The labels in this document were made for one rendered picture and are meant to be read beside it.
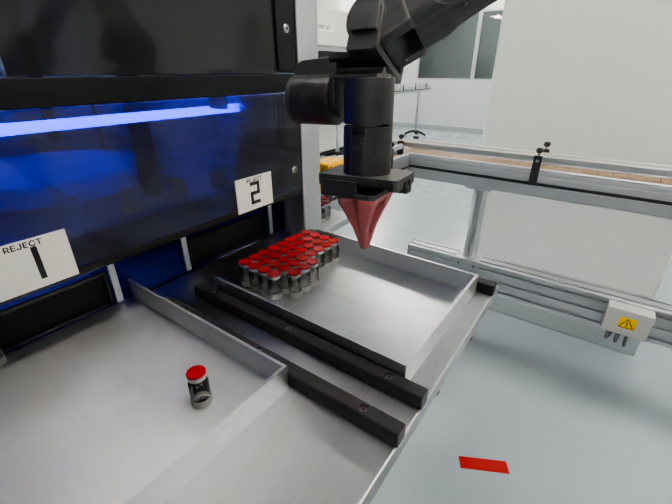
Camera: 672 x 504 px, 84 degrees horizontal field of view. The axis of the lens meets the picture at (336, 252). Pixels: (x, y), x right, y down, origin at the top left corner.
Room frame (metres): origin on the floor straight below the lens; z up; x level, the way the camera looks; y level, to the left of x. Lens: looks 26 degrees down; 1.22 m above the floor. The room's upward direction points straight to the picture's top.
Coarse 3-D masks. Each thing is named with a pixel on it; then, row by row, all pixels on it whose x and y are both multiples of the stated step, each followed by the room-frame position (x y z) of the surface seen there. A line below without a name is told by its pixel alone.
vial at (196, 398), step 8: (192, 384) 0.29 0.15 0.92; (200, 384) 0.30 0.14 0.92; (208, 384) 0.30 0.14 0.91; (192, 392) 0.29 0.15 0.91; (200, 392) 0.29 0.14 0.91; (208, 392) 0.30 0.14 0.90; (192, 400) 0.29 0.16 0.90; (200, 400) 0.29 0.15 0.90; (208, 400) 0.30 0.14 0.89; (200, 408) 0.29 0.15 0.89
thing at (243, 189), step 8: (256, 176) 0.65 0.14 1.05; (264, 176) 0.67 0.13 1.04; (240, 184) 0.62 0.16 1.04; (248, 184) 0.64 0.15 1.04; (256, 184) 0.65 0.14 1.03; (264, 184) 0.67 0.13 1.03; (240, 192) 0.62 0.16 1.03; (248, 192) 0.63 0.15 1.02; (264, 192) 0.66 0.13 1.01; (240, 200) 0.62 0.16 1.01; (248, 200) 0.63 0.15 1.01; (264, 200) 0.66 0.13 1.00; (272, 200) 0.68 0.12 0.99; (240, 208) 0.62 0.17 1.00; (248, 208) 0.63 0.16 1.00; (256, 208) 0.65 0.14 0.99
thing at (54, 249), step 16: (32, 240) 0.38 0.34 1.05; (48, 240) 0.39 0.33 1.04; (64, 240) 0.40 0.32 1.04; (0, 256) 0.35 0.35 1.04; (16, 256) 0.36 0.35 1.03; (32, 256) 0.37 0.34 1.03; (48, 256) 0.39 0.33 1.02; (64, 256) 0.40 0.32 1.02; (0, 272) 0.35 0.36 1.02; (16, 272) 0.36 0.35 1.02; (32, 272) 0.37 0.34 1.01; (48, 272) 0.38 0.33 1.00; (64, 272) 0.39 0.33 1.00; (0, 288) 0.34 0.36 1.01; (16, 288) 0.35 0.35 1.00; (32, 288) 0.36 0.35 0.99
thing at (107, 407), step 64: (128, 320) 0.46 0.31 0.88; (192, 320) 0.42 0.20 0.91; (0, 384) 0.33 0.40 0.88; (64, 384) 0.33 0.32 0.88; (128, 384) 0.33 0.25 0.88; (256, 384) 0.33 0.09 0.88; (0, 448) 0.25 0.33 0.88; (64, 448) 0.25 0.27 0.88; (128, 448) 0.25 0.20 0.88; (192, 448) 0.22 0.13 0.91
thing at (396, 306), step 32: (352, 256) 0.67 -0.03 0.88; (384, 256) 0.63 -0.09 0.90; (224, 288) 0.51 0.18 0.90; (320, 288) 0.55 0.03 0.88; (352, 288) 0.55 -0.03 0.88; (384, 288) 0.55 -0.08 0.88; (416, 288) 0.55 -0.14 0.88; (448, 288) 0.55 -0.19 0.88; (288, 320) 0.43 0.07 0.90; (320, 320) 0.46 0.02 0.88; (352, 320) 0.46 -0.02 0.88; (384, 320) 0.46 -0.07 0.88; (416, 320) 0.46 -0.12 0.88; (448, 320) 0.43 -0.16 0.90; (352, 352) 0.37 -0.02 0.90; (384, 352) 0.39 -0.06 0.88; (416, 352) 0.35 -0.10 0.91
